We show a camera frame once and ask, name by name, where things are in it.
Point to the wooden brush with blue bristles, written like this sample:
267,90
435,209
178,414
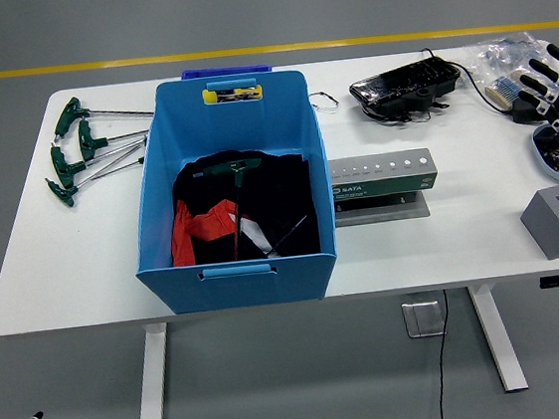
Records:
502,91

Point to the dark blue plastic bin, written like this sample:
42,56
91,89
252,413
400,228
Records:
225,70

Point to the clear plastic bag of parts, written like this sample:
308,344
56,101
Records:
498,51

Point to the white table leg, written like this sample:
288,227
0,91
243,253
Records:
153,383
498,341

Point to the blue plastic storage box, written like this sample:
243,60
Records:
230,124

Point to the grey green wrench holder stand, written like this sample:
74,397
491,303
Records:
387,188

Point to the black plastic tray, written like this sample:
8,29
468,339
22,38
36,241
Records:
406,83

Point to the light blue tray of components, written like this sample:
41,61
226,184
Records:
548,151

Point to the metal floor outlet plate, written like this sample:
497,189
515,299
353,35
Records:
421,319

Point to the black red white clothing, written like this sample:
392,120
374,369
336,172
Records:
282,189

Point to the yellow black tool case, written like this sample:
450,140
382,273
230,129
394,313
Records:
210,96

